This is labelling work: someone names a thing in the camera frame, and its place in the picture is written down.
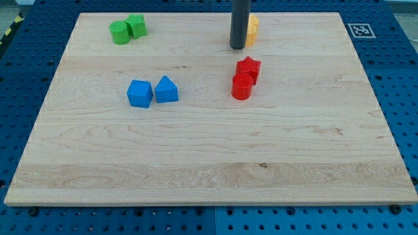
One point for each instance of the blue cube block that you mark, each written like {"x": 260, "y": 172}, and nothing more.
{"x": 140, "y": 93}

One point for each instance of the green cylinder block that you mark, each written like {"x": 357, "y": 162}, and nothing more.
{"x": 119, "y": 32}

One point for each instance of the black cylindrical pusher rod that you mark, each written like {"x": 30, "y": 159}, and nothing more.
{"x": 239, "y": 23}

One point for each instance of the green star block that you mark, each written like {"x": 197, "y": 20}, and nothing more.
{"x": 136, "y": 25}

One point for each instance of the red cylinder block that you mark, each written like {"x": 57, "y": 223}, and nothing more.
{"x": 242, "y": 86}

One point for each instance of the wooden board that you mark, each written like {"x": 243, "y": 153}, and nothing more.
{"x": 311, "y": 134}

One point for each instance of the red star block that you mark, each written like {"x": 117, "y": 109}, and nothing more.
{"x": 249, "y": 66}

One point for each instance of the blue triangle block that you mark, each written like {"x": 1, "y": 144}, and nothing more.
{"x": 166, "y": 91}

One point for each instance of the yellow block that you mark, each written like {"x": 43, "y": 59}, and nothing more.
{"x": 252, "y": 30}

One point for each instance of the white fiducial marker tag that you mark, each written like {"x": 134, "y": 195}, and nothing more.
{"x": 361, "y": 30}

